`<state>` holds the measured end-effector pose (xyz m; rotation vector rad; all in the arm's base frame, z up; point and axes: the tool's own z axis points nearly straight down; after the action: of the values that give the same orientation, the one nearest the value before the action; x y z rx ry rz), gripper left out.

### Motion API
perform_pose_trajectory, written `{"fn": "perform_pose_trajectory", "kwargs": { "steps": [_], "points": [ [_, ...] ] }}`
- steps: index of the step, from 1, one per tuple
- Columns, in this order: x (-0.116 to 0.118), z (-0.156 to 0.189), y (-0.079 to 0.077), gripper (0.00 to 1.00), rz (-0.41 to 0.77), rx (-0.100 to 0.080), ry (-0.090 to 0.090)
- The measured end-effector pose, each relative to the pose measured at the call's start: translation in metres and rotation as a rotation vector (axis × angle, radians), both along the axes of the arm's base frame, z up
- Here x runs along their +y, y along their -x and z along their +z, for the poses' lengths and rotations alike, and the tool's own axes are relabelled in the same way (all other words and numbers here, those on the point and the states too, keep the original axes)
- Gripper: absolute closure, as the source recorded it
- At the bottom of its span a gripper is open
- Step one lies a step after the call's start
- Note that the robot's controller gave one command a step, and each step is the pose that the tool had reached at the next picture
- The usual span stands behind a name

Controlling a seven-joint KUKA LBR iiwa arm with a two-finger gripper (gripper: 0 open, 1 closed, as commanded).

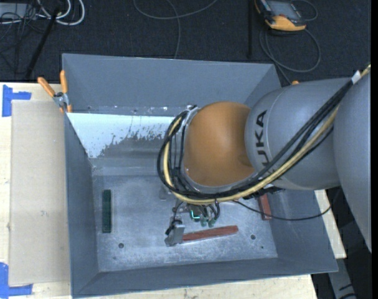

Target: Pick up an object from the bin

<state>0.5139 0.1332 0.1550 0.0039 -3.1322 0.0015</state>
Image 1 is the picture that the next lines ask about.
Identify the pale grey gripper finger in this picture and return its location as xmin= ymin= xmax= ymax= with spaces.
xmin=164 ymin=223 xmax=187 ymax=247

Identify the long red-brown flat block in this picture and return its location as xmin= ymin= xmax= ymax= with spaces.
xmin=182 ymin=225 xmax=240 ymax=243

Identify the grey metal bin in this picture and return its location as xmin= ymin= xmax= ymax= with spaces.
xmin=61 ymin=53 xmax=339 ymax=299

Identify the dark green flat block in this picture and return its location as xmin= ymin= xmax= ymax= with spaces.
xmin=102 ymin=189 xmax=113 ymax=234

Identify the short red-brown flat block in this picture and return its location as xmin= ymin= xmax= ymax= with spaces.
xmin=258 ymin=192 xmax=273 ymax=221

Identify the brown cardboard board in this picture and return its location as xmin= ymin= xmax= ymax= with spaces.
xmin=8 ymin=99 xmax=72 ymax=287

